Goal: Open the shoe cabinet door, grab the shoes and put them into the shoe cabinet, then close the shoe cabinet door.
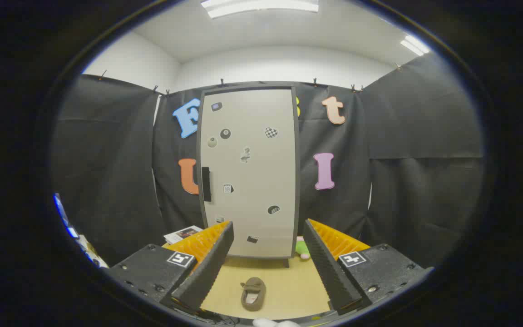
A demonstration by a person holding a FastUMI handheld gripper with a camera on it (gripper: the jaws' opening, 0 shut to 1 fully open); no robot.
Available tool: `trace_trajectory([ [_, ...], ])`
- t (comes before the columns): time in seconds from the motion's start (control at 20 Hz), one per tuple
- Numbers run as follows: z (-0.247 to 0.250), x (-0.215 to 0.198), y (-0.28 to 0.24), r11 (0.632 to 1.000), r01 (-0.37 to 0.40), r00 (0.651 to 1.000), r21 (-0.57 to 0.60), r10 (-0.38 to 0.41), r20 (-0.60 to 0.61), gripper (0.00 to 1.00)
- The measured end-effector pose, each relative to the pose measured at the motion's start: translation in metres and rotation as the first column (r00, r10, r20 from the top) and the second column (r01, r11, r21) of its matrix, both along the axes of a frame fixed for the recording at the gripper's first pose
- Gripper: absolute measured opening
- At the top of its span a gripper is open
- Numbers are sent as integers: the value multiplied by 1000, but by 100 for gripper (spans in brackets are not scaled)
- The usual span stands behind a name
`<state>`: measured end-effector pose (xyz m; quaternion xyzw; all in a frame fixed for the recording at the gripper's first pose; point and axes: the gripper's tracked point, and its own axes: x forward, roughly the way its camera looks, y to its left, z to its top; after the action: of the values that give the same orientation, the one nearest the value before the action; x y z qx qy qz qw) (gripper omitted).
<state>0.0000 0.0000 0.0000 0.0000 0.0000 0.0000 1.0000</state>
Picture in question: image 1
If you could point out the ceiling light panel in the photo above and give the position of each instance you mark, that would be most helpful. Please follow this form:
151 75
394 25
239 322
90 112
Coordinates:
261 6
415 45

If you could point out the white cover book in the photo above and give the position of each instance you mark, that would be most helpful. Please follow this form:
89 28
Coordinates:
182 234

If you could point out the black backdrop cloth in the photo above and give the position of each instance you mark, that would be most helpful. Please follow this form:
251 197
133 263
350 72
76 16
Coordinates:
402 181

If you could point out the brown fuzzy shoe with bow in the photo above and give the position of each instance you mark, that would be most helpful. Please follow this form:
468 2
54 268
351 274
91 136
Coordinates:
253 295

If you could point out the grey shoe cabinet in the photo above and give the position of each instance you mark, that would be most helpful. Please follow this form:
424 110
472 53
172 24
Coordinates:
298 181

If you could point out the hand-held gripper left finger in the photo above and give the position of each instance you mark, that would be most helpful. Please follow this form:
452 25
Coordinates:
207 268

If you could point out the green and pink plush toy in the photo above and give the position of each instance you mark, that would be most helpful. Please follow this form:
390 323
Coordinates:
301 249

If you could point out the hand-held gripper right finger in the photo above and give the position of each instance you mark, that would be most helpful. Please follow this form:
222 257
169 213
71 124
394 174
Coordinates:
329 268

